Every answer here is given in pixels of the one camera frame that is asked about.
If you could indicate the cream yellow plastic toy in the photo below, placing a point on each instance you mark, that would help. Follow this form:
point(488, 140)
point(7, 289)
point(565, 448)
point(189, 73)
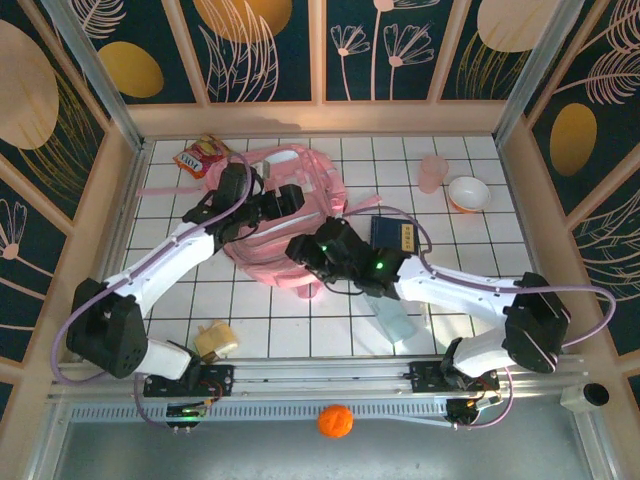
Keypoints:
point(215, 340)

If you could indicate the red snack bag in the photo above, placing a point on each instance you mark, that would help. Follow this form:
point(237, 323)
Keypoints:
point(202, 156)

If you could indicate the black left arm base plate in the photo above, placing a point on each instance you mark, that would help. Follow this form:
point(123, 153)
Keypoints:
point(220, 380)

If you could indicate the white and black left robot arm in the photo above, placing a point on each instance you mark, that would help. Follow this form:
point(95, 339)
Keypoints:
point(170, 260)

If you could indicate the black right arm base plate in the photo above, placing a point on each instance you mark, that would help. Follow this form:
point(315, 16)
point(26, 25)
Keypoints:
point(425, 377)

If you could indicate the orange and white bowl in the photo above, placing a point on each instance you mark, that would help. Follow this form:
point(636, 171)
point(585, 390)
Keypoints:
point(467, 192)

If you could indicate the aluminium side rail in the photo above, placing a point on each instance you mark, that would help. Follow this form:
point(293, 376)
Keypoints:
point(131, 200)

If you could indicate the pink plastic cup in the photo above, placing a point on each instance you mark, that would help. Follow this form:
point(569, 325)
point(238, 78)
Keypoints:
point(433, 172)

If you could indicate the aluminium frame post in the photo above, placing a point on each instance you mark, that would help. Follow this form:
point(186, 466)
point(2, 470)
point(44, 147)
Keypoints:
point(95, 70)
point(540, 65)

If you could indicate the orange ball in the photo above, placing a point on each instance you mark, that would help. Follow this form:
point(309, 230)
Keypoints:
point(336, 421)

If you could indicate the pink backpack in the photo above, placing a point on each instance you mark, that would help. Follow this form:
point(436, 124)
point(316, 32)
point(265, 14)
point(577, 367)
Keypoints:
point(270, 260)

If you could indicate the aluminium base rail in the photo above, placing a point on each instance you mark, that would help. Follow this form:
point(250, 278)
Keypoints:
point(320, 372)

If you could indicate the dark blue book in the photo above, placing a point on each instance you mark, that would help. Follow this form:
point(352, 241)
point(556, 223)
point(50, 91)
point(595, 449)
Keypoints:
point(395, 232)

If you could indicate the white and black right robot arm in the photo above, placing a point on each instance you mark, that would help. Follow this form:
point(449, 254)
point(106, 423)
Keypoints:
point(450, 285)

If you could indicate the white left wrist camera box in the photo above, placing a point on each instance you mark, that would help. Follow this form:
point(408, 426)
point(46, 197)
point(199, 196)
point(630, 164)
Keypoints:
point(267, 171)

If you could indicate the light blue pencil case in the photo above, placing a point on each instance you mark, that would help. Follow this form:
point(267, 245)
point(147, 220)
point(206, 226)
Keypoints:
point(395, 322)

